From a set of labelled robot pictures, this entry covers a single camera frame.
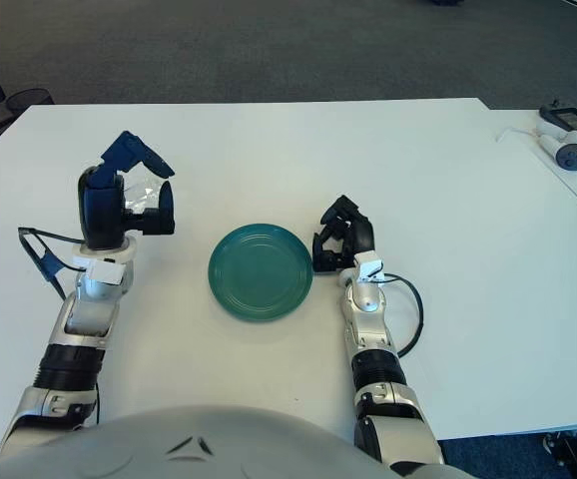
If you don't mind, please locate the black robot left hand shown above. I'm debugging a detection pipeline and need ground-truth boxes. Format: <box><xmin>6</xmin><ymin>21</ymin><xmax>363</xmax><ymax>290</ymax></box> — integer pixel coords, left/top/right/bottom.
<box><xmin>77</xmin><ymin>130</ymin><xmax>178</xmax><ymax>251</ymax></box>

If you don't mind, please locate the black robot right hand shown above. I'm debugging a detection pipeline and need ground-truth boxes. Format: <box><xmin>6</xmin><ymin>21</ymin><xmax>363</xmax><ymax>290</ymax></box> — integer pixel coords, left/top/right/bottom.
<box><xmin>310</xmin><ymin>195</ymin><xmax>377</xmax><ymax>274</ymax></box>

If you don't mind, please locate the clear plastic cup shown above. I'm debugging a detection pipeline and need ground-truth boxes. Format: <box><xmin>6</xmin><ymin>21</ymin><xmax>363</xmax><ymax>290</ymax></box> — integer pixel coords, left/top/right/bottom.
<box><xmin>123</xmin><ymin>172</ymin><xmax>163</xmax><ymax>215</ymax></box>

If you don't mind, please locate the green round plate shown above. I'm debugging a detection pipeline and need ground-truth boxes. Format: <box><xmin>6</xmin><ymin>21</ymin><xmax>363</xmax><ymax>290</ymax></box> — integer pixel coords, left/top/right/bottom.
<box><xmin>208</xmin><ymin>223</ymin><xmax>314</xmax><ymax>324</ymax></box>

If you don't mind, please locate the white grey VR controller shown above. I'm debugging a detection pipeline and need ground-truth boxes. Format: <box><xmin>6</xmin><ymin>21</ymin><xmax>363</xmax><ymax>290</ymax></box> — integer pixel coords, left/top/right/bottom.
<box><xmin>537</xmin><ymin>130</ymin><xmax>577</xmax><ymax>174</ymax></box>

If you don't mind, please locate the grey robot torso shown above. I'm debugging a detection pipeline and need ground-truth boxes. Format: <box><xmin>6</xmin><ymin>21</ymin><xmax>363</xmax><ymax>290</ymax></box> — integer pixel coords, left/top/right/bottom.
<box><xmin>0</xmin><ymin>403</ymin><xmax>474</xmax><ymax>479</ymax></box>

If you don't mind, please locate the black table leg caster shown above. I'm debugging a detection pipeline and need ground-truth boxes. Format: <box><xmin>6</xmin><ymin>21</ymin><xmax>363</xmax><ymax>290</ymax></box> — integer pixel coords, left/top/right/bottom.
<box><xmin>542</xmin><ymin>428</ymin><xmax>577</xmax><ymax>479</ymax></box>

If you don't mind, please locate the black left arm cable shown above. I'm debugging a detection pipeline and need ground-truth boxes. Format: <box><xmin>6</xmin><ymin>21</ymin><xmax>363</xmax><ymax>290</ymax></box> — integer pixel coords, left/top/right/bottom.
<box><xmin>17</xmin><ymin>227</ymin><xmax>86</xmax><ymax>300</ymax></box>

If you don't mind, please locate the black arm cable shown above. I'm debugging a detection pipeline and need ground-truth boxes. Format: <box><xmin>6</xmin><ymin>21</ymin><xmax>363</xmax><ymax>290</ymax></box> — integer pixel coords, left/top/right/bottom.
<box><xmin>380</xmin><ymin>272</ymin><xmax>425</xmax><ymax>359</ymax></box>
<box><xmin>17</xmin><ymin>227</ymin><xmax>86</xmax><ymax>300</ymax></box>

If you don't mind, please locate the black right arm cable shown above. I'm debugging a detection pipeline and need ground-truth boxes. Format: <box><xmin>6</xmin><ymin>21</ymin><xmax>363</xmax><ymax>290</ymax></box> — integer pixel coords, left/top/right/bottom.
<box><xmin>380</xmin><ymin>272</ymin><xmax>425</xmax><ymax>359</ymax></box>

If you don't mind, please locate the thin white cable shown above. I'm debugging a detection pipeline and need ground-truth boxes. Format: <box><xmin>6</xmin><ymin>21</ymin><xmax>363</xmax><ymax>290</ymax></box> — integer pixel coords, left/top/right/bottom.
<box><xmin>496</xmin><ymin>124</ymin><xmax>542</xmax><ymax>144</ymax></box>

